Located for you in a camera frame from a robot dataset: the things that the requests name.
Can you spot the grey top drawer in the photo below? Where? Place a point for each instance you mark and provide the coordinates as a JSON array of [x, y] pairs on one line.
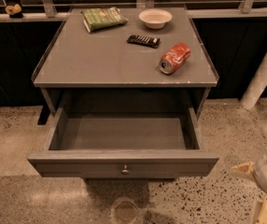
[[153, 146]]

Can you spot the round metal top drawer knob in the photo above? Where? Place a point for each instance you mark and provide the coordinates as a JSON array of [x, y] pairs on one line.
[[125, 170]]

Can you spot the grey drawer cabinet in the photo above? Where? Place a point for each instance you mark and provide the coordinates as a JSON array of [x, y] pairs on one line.
[[105, 59]]

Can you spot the round metal floor cover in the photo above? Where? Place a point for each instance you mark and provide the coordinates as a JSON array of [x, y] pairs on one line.
[[124, 211]]

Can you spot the red soda can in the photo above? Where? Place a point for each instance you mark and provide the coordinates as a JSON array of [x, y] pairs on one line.
[[174, 58]]

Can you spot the black snack bar wrapper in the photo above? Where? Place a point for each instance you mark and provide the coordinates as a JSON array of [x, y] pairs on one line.
[[152, 42]]

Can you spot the white bowl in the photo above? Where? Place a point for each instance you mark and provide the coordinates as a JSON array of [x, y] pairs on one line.
[[155, 18]]

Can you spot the green chip bag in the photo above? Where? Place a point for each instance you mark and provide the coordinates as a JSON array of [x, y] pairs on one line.
[[96, 19]]

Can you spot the small tan and black object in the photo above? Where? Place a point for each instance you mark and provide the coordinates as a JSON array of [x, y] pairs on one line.
[[14, 11]]

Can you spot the metal railing frame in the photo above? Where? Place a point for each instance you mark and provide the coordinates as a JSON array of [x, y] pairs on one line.
[[133, 6]]

